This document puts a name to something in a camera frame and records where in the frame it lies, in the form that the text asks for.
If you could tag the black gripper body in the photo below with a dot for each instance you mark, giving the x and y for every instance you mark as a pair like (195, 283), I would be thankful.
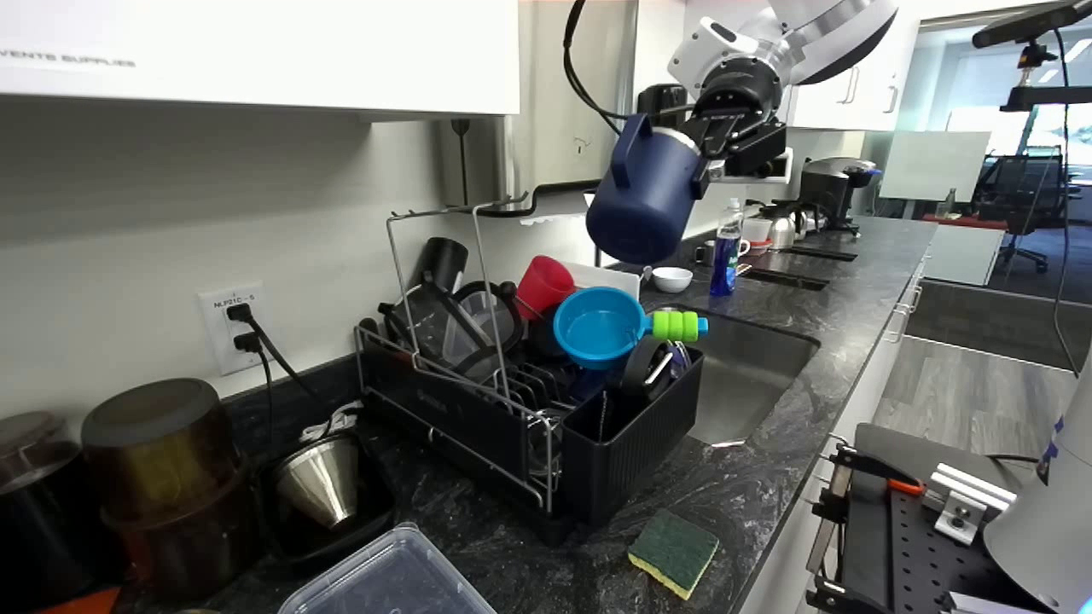
(731, 117)

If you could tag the dark blue cup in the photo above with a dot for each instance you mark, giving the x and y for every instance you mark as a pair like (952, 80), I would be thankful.
(645, 191)

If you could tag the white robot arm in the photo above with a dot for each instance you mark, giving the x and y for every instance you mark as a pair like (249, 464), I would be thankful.
(802, 41)

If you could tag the blue dish soap bottle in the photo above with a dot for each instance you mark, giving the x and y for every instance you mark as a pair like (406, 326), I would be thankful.
(724, 268)

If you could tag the red cup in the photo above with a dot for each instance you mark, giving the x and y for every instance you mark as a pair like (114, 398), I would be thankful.
(540, 289)

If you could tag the stainless steel sink basin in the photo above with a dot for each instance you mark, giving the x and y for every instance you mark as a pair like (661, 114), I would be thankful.
(729, 385)

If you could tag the black dish rack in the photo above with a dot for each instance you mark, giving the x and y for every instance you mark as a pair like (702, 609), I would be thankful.
(476, 376)

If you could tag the black coffee machine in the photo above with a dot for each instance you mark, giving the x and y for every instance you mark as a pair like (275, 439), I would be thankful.
(826, 188)

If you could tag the small white bowl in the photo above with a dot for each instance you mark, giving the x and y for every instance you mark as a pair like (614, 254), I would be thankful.
(669, 279)

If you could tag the steel paper towel dispenser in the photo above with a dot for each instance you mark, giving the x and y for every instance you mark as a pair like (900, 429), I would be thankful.
(479, 164)

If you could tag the black office chair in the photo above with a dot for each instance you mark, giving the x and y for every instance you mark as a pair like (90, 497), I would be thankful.
(1026, 191)

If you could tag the white upper cabinet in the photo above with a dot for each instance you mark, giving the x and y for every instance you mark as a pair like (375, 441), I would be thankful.
(382, 57)

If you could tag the yellow green sponge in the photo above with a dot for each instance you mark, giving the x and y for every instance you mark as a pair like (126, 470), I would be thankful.
(672, 551)

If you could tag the clear plastic container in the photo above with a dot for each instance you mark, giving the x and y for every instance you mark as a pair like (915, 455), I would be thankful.
(396, 571)

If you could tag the amber jar black lid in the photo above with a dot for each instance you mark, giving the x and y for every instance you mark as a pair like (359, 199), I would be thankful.
(172, 488)

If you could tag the white wall outlet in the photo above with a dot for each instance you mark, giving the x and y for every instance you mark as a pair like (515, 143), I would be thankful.
(222, 330)

